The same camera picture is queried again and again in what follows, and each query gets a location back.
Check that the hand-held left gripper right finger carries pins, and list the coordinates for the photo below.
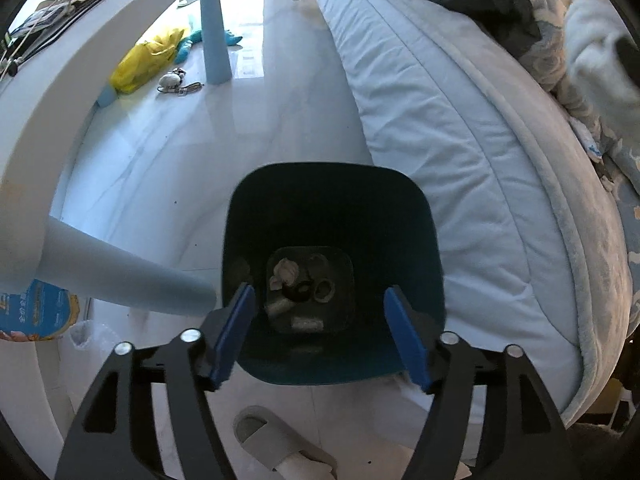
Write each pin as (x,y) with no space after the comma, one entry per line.
(405,335)

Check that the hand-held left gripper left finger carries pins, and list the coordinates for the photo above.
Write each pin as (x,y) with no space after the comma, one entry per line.
(235,335)

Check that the beige tissue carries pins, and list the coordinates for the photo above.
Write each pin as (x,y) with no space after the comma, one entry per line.
(285,272)

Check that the brown tape roll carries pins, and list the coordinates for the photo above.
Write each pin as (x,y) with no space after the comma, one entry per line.
(325,291)

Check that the dark teal trash bin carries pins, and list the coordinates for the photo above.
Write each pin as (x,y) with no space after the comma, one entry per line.
(330,195)

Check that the grey slipper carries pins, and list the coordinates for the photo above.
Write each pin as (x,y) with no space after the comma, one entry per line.
(280,442)

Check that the clear plastic bag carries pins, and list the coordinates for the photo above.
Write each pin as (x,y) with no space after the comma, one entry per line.
(87,335)

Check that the blue printed carton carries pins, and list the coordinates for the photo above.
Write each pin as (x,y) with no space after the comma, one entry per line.
(35,310)

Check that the bed mattress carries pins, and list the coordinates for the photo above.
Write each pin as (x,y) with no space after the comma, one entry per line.
(440,125)

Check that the white blue wrapper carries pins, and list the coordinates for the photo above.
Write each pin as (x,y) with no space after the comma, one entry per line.
(592,142)

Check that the light blue table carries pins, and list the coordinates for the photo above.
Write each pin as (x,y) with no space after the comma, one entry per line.
(75,110)

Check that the yellow plastic bag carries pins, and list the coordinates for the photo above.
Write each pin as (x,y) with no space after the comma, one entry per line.
(145,57)

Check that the blue toy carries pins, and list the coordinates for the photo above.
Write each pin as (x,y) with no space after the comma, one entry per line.
(230,38)

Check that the white slipper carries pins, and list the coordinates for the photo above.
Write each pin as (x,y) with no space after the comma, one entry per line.
(189,0)

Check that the blue patterned blanket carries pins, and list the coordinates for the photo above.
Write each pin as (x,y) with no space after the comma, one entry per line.
(500,5)

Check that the white plush cloth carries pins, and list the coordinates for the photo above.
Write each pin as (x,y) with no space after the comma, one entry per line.
(592,45)

